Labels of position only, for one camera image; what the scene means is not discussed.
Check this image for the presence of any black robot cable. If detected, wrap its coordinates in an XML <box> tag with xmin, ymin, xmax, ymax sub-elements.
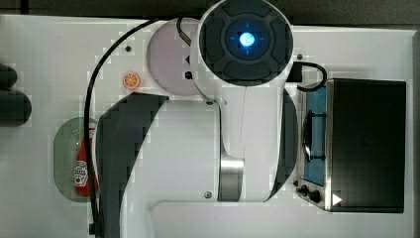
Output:
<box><xmin>83</xmin><ymin>17</ymin><xmax>160</xmax><ymax>236</ymax></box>

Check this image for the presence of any large black pan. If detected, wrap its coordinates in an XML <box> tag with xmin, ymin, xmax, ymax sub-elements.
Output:
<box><xmin>0</xmin><ymin>90</ymin><xmax>32</xmax><ymax>127</ymax></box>

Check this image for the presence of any small black pot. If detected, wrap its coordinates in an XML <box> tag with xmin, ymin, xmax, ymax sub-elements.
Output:
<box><xmin>0</xmin><ymin>63</ymin><xmax>18</xmax><ymax>88</ymax></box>

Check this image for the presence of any orange slice toy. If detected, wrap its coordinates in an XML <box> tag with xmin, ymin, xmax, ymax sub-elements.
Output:
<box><xmin>123</xmin><ymin>72</ymin><xmax>141</xmax><ymax>89</ymax></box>

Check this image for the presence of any silver black toaster oven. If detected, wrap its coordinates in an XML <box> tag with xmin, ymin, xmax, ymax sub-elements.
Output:
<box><xmin>294</xmin><ymin>78</ymin><xmax>406</xmax><ymax>213</ymax></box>

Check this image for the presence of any green oval strainer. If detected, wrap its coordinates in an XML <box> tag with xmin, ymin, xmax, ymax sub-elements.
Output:
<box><xmin>53</xmin><ymin>117</ymin><xmax>90</xmax><ymax>203</ymax></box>

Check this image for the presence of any red ketchup bottle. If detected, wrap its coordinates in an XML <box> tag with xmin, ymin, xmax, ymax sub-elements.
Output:
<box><xmin>72</xmin><ymin>140</ymin><xmax>90</xmax><ymax>196</ymax></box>

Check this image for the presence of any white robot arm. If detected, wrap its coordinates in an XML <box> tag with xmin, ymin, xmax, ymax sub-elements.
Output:
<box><xmin>94</xmin><ymin>0</ymin><xmax>297</xmax><ymax>238</ymax></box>

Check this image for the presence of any lilac round plate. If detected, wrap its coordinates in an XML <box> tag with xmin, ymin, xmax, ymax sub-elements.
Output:
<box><xmin>147</xmin><ymin>19</ymin><xmax>198</xmax><ymax>96</ymax></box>

